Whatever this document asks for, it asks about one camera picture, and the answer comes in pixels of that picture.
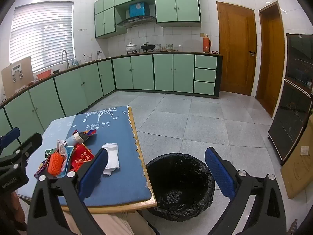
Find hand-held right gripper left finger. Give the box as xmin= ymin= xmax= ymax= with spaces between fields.
xmin=28 ymin=148 xmax=109 ymax=235

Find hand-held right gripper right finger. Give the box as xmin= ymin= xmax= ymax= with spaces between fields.
xmin=205 ymin=147 xmax=288 ymax=235

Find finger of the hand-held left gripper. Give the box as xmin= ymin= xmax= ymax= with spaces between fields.
xmin=0 ymin=132 xmax=43 ymax=174
xmin=0 ymin=127 xmax=21 ymax=150

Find red paper cup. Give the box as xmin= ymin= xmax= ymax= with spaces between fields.
xmin=72 ymin=143 xmax=95 ymax=165

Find white tissue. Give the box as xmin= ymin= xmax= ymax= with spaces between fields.
xmin=101 ymin=142 xmax=120 ymax=176

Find trash bin with black bag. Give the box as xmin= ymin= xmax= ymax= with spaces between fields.
xmin=145 ymin=152 xmax=216 ymax=222

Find red plastic bag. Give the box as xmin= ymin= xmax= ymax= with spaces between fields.
xmin=70 ymin=161 xmax=85 ymax=172

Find purple snack wrapper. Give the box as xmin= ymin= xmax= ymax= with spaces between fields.
xmin=34 ymin=159 xmax=51 ymax=177

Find white pink crumpled wrapper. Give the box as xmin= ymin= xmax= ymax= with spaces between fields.
xmin=57 ymin=139 xmax=68 ymax=153

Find orange woven cloth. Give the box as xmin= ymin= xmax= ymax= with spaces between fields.
xmin=47 ymin=151 xmax=64 ymax=177

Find light blue snack wrapper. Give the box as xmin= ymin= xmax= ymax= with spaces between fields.
xmin=60 ymin=146 xmax=75 ymax=177

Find wooden table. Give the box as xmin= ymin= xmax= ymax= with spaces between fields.
xmin=15 ymin=106 xmax=157 ymax=214

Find blue red snack wrapper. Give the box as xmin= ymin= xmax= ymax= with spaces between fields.
xmin=82 ymin=130 xmax=97 ymax=142

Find blue tree print table mat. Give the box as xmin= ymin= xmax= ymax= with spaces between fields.
xmin=57 ymin=106 xmax=152 ymax=207

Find person's beige trousers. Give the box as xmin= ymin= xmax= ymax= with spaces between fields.
xmin=60 ymin=211 xmax=157 ymax=235

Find wooden cutting board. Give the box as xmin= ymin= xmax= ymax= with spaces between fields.
xmin=1 ymin=56 xmax=33 ymax=98

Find cardboard box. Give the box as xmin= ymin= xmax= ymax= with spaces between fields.
xmin=281 ymin=115 xmax=313 ymax=199

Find green cabinet drawer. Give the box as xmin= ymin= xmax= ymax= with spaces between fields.
xmin=194 ymin=81 xmax=216 ymax=95
xmin=195 ymin=54 xmax=217 ymax=70
xmin=194 ymin=68 xmax=217 ymax=82

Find black glass cabinet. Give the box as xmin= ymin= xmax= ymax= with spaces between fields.
xmin=268 ymin=33 xmax=313 ymax=165

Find metal kitchen faucet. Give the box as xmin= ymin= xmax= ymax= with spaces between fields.
xmin=61 ymin=50 xmax=70 ymax=68

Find white window blind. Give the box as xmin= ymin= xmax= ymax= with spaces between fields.
xmin=10 ymin=2 xmax=74 ymax=74

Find row of green base cabinets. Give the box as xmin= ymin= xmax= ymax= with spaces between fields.
xmin=0 ymin=52 xmax=223 ymax=152

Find plain wooden door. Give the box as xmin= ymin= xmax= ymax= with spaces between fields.
xmin=255 ymin=1 xmax=286 ymax=118

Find red thermos flask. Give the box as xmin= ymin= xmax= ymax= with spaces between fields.
xmin=202 ymin=34 xmax=212 ymax=53

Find black wok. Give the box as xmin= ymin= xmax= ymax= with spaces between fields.
xmin=140 ymin=42 xmax=155 ymax=52

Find black range hood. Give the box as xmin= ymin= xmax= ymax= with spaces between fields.
xmin=117 ymin=16 xmax=156 ymax=28

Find blue box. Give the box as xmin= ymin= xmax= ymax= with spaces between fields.
xmin=129 ymin=2 xmax=149 ymax=17

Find wooden door with handle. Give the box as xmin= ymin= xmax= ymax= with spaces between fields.
xmin=216 ymin=1 xmax=257 ymax=96

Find row of green wall cabinets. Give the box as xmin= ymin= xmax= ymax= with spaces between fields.
xmin=94 ymin=0 xmax=201 ymax=39

